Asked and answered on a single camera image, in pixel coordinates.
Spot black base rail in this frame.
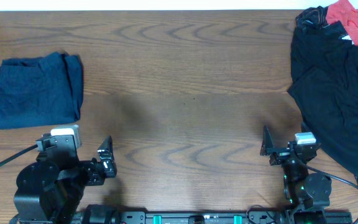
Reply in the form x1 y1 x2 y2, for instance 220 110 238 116
79 203 354 224

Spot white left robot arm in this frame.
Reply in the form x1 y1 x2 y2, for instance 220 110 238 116
11 134 117 223

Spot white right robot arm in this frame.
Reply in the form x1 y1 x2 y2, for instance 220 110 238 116
260 126 332 223

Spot navy blue shorts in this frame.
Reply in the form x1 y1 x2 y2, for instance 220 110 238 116
0 52 84 129

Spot black garment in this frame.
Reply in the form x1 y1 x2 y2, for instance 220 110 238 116
288 6 358 183

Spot red garment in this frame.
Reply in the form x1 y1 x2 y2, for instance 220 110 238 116
326 0 358 46

